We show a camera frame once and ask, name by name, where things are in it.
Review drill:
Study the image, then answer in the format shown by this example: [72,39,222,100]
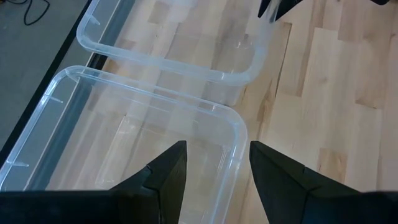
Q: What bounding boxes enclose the clear plastic bin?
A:
[76,0,274,106]
[0,65,249,224]

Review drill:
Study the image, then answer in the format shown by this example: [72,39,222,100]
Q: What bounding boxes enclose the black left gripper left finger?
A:
[0,140,188,224]

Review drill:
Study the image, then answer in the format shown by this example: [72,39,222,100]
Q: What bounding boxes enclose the black floor cable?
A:
[5,0,51,27]

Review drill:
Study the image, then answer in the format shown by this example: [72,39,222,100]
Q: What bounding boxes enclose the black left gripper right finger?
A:
[249,141,398,224]

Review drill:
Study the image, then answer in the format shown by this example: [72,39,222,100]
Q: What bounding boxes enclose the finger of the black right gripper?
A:
[273,0,304,22]
[257,0,271,18]

